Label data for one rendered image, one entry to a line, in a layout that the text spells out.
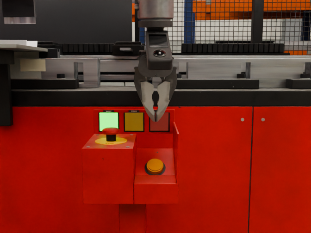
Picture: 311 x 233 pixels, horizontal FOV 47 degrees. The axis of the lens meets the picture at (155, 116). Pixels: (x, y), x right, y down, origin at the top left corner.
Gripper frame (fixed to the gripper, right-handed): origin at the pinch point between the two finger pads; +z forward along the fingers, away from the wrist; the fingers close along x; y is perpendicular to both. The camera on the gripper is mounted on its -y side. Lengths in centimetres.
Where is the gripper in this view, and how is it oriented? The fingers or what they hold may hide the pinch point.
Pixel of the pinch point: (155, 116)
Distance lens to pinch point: 76.9
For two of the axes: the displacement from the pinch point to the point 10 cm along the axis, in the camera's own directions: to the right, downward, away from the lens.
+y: -0.1, -2.3, 9.7
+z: 0.0, 9.7, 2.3
